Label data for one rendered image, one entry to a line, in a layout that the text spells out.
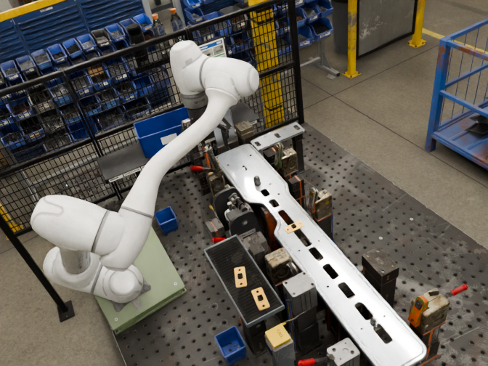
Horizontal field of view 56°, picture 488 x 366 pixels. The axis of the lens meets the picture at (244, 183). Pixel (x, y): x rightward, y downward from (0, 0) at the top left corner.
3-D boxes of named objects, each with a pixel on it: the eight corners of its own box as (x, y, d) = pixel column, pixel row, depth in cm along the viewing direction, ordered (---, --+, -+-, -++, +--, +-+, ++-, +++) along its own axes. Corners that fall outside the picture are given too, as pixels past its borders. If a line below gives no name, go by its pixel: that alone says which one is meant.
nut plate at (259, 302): (270, 306, 149) (269, 304, 148) (259, 311, 148) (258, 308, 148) (261, 287, 155) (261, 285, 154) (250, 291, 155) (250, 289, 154)
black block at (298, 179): (313, 221, 237) (309, 179, 218) (295, 229, 234) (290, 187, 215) (304, 212, 242) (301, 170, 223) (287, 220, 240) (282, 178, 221)
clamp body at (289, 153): (306, 203, 247) (302, 152, 224) (287, 212, 244) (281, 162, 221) (297, 194, 254) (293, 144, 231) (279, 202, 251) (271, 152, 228)
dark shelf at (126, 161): (260, 122, 257) (259, 118, 255) (106, 184, 236) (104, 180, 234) (243, 105, 273) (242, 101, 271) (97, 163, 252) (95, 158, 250)
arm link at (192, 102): (211, 88, 147) (214, 104, 151) (200, 78, 154) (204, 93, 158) (185, 99, 145) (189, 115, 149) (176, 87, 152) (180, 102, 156)
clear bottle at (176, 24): (189, 46, 245) (180, 9, 232) (178, 49, 243) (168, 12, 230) (185, 41, 249) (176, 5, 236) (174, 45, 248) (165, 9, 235)
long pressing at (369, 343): (438, 350, 148) (439, 347, 147) (382, 384, 142) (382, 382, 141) (249, 142, 247) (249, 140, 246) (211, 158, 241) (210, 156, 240)
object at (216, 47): (234, 86, 263) (224, 35, 243) (197, 99, 257) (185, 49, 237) (232, 85, 264) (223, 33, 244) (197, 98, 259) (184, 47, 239)
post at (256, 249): (276, 308, 201) (265, 249, 175) (266, 313, 200) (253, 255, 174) (270, 300, 205) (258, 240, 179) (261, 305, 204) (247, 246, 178)
